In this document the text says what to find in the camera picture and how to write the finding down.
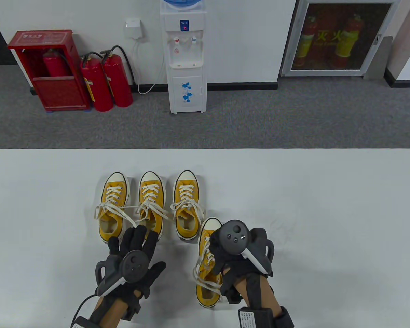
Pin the red extinguisher floor cabinet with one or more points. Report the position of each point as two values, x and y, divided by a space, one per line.
58 94

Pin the yellow shoe with white laces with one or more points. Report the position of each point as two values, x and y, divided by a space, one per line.
208 297
152 189
186 188
112 191

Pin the red extinguisher behind glass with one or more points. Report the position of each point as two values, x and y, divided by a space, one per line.
348 41
307 41

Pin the red fire extinguisher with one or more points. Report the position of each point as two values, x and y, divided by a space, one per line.
118 82
99 89
54 66

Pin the white water dispenser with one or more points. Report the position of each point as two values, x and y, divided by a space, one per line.
186 61

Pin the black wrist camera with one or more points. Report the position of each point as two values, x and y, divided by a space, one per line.
230 294
131 309

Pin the person's right forearm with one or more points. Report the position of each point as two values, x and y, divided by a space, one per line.
259 294

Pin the glass door wall cabinet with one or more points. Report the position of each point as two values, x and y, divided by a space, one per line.
341 37

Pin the person's right hand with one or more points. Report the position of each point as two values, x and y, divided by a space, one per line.
225 261

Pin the person's left hand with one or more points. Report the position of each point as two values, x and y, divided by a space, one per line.
133 241

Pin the black labelled wrist box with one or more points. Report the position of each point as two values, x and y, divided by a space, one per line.
254 317
83 323

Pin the gray metal panel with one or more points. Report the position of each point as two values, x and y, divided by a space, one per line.
379 61

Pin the person's left forearm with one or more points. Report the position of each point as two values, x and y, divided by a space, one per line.
111 312

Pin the white wall box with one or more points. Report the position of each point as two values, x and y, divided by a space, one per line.
133 29

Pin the gray tracking controller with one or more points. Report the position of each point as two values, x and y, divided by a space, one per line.
235 235
135 264

